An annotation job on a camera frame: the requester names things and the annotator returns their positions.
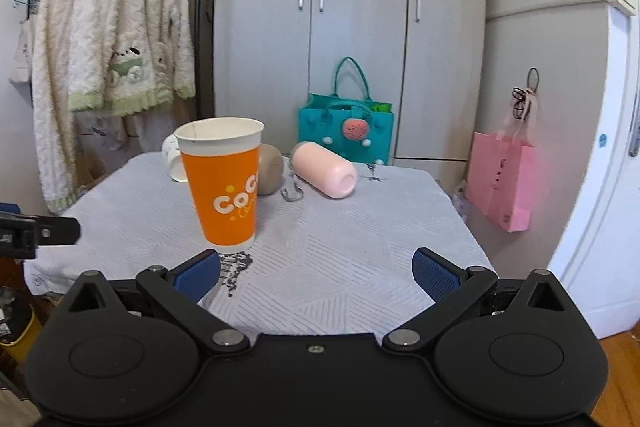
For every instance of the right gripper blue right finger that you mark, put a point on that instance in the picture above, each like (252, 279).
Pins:
(455, 292)

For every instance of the teal felt tote bag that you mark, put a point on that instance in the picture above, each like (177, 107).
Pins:
(357, 130)

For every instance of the white door with handle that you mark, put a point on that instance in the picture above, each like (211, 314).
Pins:
(597, 258)

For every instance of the white paper cup green print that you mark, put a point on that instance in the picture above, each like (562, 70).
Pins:
(173, 160)

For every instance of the pink bottle with grey strap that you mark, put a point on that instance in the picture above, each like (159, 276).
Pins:
(330, 174)

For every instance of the white quilted tablecloth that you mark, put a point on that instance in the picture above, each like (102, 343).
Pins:
(318, 265)

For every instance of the pink paper gift bag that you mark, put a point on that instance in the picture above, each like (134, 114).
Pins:
(502, 172)

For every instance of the beige tumbler cup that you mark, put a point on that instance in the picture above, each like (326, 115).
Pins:
(270, 170)

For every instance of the orange paper cup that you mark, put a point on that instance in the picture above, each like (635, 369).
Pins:
(221, 159)

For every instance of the cream fleece jacket green trim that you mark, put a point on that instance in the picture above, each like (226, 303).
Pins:
(130, 36)

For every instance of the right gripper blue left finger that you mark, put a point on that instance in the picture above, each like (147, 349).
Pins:
(175, 294)

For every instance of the white wardrobe cabinet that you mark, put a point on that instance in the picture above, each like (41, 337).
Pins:
(421, 57)

